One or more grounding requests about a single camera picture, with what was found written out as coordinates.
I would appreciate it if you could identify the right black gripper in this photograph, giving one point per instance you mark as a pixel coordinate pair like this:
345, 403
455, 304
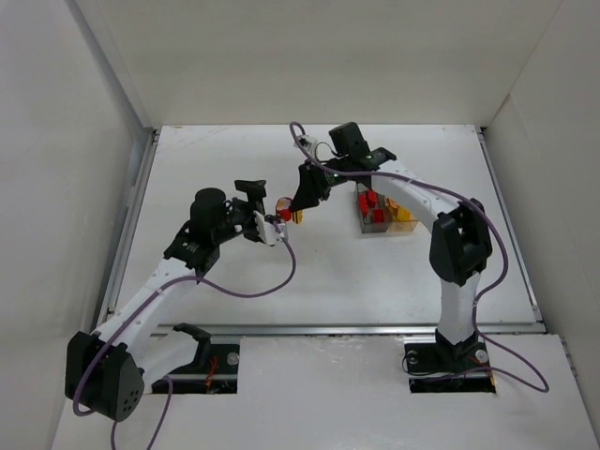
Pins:
308, 178

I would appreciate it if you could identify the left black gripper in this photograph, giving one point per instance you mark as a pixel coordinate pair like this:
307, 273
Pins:
244, 210

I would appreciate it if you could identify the red cloud print lego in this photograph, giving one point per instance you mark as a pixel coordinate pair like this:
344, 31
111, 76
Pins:
283, 209

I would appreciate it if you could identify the yellow striped sloped lego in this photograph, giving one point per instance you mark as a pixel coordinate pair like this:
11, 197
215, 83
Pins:
297, 217

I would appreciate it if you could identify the red rounded lego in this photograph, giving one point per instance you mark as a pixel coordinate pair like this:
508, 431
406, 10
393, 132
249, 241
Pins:
371, 199

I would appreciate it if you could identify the yellow lego brick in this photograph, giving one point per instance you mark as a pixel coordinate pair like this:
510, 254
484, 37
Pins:
403, 215

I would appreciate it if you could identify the red L-shaped lego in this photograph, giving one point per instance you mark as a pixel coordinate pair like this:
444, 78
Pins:
363, 204

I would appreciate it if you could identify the small red lego brick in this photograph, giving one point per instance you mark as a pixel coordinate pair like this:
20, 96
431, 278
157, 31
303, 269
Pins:
377, 216

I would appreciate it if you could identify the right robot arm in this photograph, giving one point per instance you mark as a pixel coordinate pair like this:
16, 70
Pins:
460, 243

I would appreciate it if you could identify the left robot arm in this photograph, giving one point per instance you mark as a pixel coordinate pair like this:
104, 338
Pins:
109, 369

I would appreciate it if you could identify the grey transparent container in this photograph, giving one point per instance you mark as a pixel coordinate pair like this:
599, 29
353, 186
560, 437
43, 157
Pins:
365, 224

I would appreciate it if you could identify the amber transparent container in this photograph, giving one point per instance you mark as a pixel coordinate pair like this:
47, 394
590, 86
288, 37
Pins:
400, 226

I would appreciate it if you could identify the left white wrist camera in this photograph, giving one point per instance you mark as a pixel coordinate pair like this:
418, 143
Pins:
272, 230

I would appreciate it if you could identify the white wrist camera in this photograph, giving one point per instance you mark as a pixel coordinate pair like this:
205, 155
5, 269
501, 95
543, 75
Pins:
310, 144
272, 230

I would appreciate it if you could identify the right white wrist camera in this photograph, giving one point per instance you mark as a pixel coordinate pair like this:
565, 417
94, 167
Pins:
310, 144

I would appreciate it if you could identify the aluminium rail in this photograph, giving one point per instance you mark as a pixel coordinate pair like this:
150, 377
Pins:
289, 330

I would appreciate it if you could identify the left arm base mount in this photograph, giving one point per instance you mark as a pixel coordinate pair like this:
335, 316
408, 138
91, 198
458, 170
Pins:
206, 367

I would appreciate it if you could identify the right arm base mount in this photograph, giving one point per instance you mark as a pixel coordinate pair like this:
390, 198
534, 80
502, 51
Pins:
432, 370

